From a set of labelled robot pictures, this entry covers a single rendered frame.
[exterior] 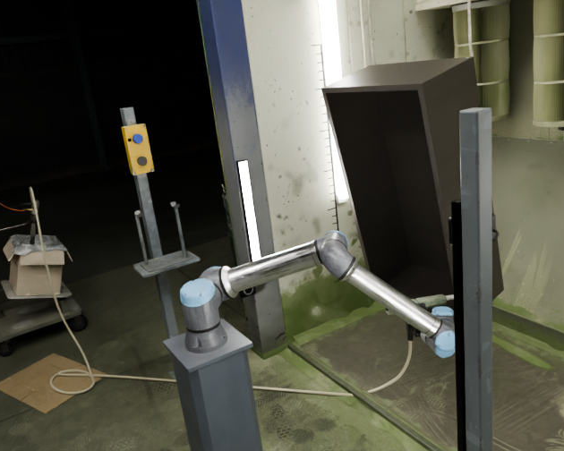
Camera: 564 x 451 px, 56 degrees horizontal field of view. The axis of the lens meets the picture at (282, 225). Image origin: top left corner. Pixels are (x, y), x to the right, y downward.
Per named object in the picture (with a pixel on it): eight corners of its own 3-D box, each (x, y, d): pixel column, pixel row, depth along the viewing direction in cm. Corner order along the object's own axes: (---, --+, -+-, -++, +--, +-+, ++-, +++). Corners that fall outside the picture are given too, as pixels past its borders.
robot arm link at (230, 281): (184, 285, 240) (339, 233, 220) (196, 270, 257) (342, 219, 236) (199, 314, 244) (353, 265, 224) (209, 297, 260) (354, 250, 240)
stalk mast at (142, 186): (183, 369, 338) (130, 106, 289) (186, 373, 333) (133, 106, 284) (174, 372, 335) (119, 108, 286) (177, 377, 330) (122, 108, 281)
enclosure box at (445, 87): (412, 263, 321) (370, 64, 272) (504, 290, 274) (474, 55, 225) (372, 293, 304) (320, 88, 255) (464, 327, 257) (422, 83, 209)
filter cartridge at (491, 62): (516, 127, 360) (516, -5, 334) (508, 139, 330) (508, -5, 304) (459, 130, 378) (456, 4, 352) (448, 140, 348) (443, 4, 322)
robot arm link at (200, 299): (180, 330, 228) (173, 293, 223) (193, 312, 244) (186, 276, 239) (214, 330, 225) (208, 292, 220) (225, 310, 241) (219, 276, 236)
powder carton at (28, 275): (-2, 278, 413) (2, 228, 408) (57, 277, 437) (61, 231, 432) (6, 299, 370) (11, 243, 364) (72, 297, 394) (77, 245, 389)
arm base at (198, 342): (194, 358, 224) (191, 337, 221) (178, 341, 240) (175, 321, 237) (235, 342, 233) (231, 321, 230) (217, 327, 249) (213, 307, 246)
